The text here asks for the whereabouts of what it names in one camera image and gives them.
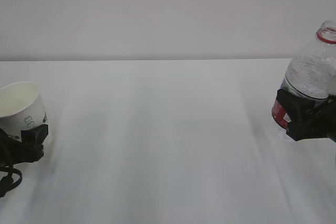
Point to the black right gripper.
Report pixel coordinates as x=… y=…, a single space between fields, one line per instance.
x=305 y=118

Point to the clear plastic water bottle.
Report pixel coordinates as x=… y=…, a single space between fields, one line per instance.
x=310 y=70

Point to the white paper cup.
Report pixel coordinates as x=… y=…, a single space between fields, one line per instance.
x=22 y=108

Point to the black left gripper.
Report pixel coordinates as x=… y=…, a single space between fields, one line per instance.
x=30 y=149

